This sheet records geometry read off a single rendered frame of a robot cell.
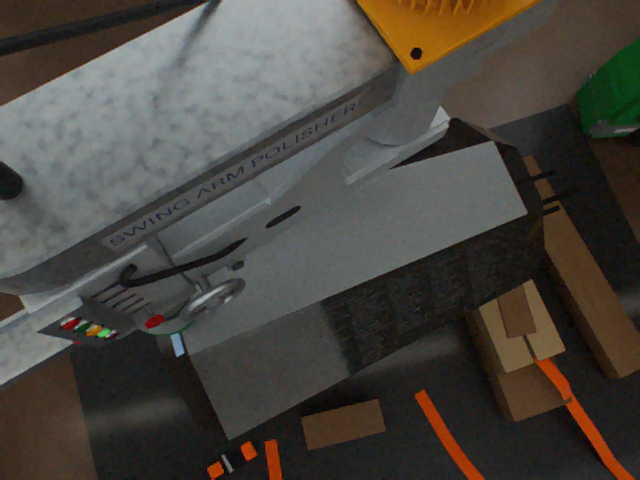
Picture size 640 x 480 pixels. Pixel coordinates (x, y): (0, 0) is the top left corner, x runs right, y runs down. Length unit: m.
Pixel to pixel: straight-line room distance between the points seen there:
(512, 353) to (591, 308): 0.43
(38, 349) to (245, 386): 0.57
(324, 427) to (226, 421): 0.60
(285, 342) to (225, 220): 0.66
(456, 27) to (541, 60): 2.22
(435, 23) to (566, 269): 1.84
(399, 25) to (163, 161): 0.36
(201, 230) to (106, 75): 0.34
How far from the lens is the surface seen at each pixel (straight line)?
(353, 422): 2.30
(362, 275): 1.61
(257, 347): 1.63
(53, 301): 0.95
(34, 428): 2.65
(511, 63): 3.00
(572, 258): 2.60
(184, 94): 0.82
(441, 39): 0.84
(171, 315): 1.57
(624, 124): 2.86
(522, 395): 2.43
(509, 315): 2.32
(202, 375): 1.66
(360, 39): 0.85
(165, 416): 2.47
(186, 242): 1.07
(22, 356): 1.46
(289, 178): 1.03
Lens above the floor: 2.42
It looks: 75 degrees down
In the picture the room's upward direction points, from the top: 5 degrees clockwise
